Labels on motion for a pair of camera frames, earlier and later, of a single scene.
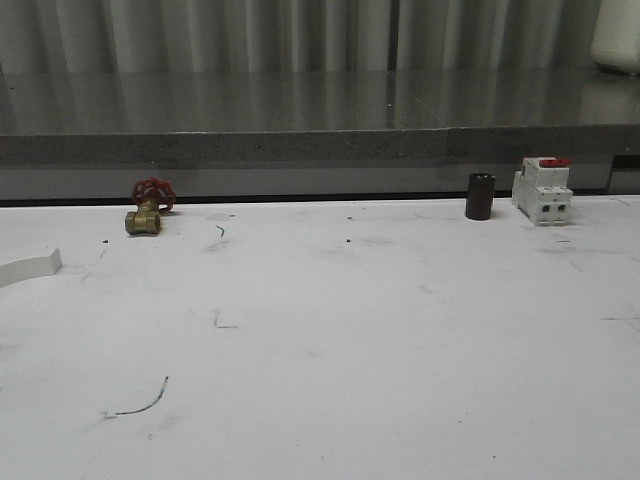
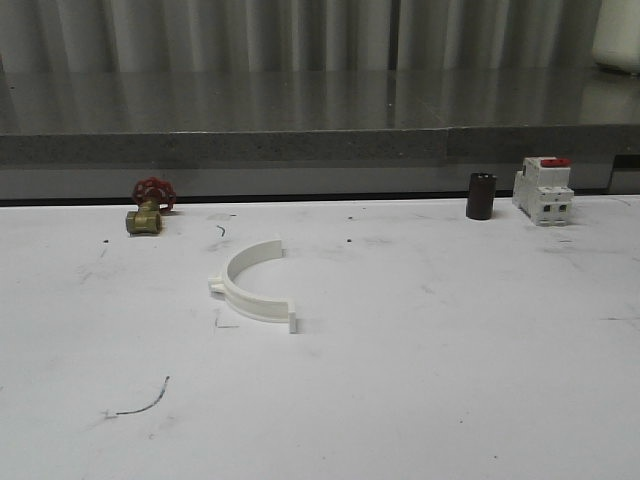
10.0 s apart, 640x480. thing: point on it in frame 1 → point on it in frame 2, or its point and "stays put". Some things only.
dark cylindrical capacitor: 480,196 stays put
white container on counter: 616,40 stays put
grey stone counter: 92,134 stays put
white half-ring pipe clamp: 18,272 → 247,301
